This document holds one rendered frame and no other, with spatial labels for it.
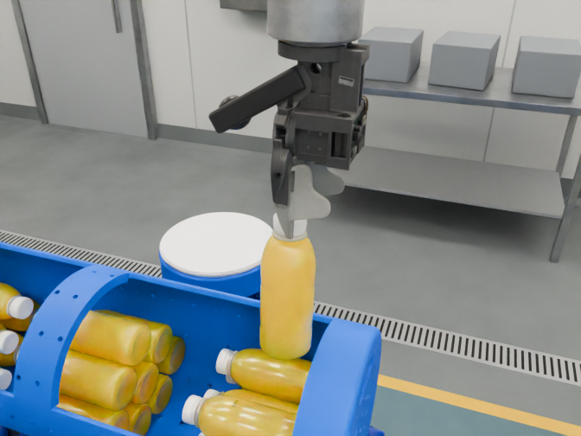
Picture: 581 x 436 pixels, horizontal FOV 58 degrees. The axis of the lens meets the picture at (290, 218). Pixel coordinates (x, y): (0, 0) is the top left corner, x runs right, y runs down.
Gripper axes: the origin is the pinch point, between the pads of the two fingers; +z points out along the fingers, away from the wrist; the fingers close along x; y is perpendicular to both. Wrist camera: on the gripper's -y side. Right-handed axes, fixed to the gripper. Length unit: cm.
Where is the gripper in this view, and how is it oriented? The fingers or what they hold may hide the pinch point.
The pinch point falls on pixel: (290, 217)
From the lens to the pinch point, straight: 61.2
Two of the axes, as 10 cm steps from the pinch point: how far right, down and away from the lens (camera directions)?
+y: 9.4, 1.8, -2.8
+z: -0.2, 8.7, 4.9
